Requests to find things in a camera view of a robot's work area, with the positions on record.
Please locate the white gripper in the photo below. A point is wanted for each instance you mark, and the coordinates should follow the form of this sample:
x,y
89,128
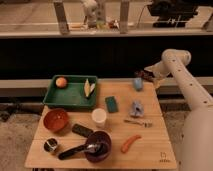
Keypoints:
x,y
158,70

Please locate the dark purple grapes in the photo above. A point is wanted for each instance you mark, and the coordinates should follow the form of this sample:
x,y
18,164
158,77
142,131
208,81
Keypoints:
x,y
141,74

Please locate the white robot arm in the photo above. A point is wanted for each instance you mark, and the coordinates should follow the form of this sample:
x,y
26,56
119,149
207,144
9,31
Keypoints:
x,y
197,143

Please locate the white plastic cup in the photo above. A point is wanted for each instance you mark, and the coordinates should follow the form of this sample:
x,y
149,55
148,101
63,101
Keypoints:
x,y
99,117

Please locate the crumpled blue cloth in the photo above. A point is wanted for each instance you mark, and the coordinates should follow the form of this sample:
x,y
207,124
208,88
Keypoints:
x,y
136,109

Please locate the green sponge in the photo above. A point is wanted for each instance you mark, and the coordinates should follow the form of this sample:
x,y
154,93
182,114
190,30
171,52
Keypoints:
x,y
111,104

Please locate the orange carrot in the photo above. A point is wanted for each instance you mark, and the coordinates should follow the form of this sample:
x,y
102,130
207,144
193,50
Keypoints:
x,y
127,144

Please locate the green plastic tray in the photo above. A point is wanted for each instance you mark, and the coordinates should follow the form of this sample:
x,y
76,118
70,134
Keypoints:
x,y
72,96

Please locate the dark purple bowl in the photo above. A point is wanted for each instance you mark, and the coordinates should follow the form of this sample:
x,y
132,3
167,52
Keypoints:
x,y
103,140

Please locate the black rectangular block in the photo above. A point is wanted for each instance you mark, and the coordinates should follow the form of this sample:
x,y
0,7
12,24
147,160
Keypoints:
x,y
81,130

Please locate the black machine in background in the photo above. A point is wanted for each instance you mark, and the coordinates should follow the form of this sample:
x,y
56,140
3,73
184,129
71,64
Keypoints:
x,y
172,13

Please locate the orange fruit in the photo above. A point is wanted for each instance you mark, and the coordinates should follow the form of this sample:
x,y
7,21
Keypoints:
x,y
61,82

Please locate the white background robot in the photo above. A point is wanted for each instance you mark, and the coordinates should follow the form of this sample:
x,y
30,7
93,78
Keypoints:
x,y
95,13

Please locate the orange bowl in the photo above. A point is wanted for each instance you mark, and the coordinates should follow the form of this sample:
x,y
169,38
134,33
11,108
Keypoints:
x,y
56,119

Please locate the small metal can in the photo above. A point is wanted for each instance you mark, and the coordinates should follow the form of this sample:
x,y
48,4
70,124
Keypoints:
x,y
51,145

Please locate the black handled ladle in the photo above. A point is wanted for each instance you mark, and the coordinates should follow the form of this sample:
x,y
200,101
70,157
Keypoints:
x,y
90,148

